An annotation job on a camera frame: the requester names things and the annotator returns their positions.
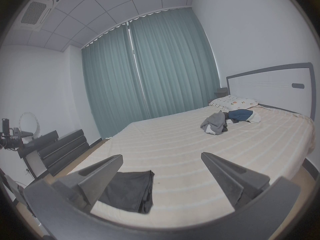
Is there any blue and white garment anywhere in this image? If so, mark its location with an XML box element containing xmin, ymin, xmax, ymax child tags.
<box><xmin>228</xmin><ymin>109</ymin><xmax>261</xmax><ymax>124</ymax></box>

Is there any blue-green curtain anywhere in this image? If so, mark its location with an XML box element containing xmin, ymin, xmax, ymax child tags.
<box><xmin>128</xmin><ymin>7</ymin><xmax>222</xmax><ymax>119</ymax></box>
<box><xmin>81</xmin><ymin>25</ymin><xmax>151</xmax><ymax>139</ymax></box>

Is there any white trash bin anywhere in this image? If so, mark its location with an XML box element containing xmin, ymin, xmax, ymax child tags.
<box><xmin>19</xmin><ymin>112</ymin><xmax>41</xmax><ymax>140</ymax></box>

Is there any grey bedside table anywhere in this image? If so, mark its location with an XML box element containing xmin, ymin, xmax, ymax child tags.
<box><xmin>208</xmin><ymin>87</ymin><xmax>228</xmax><ymax>106</ymax></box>

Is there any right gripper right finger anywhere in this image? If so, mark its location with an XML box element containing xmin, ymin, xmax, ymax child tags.
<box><xmin>201</xmin><ymin>152</ymin><xmax>270</xmax><ymax>207</ymax></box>

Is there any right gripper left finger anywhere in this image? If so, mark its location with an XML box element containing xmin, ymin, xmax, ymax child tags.
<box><xmin>54</xmin><ymin>154</ymin><xmax>124</xmax><ymax>211</ymax></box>

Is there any ceiling air conditioner vent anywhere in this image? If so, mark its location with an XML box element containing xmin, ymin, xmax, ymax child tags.
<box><xmin>18</xmin><ymin>0</ymin><xmax>62</xmax><ymax>32</ymax></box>

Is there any black T-shirt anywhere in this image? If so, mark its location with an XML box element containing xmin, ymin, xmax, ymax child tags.
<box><xmin>98</xmin><ymin>170</ymin><xmax>155</xmax><ymax>214</ymax></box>

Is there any black chest of drawers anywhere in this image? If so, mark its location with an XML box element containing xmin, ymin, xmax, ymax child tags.
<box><xmin>17</xmin><ymin>129</ymin><xmax>91</xmax><ymax>180</ymax></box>

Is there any white printed pillow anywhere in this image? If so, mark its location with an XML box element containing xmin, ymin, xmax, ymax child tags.
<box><xmin>209</xmin><ymin>95</ymin><xmax>259</xmax><ymax>111</ymax></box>

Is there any grey garment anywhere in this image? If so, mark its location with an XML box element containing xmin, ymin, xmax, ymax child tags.
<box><xmin>200</xmin><ymin>110</ymin><xmax>227</xmax><ymax>135</ymax></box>

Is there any bed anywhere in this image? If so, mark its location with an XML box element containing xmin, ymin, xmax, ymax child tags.
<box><xmin>67</xmin><ymin>62</ymin><xmax>317</xmax><ymax>228</ymax></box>

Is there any black glossy garment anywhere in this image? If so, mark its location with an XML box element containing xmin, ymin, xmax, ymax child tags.
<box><xmin>223</xmin><ymin>112</ymin><xmax>240</xmax><ymax>132</ymax></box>

